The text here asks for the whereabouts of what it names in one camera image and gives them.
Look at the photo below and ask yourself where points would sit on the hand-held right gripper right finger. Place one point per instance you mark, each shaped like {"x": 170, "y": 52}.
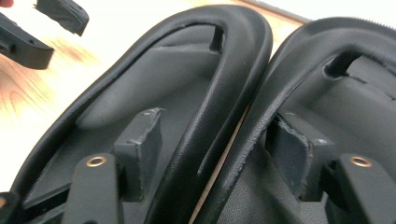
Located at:
{"x": 295, "y": 161}

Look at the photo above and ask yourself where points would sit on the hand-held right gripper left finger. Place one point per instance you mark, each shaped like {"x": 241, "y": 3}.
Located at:
{"x": 140, "y": 161}

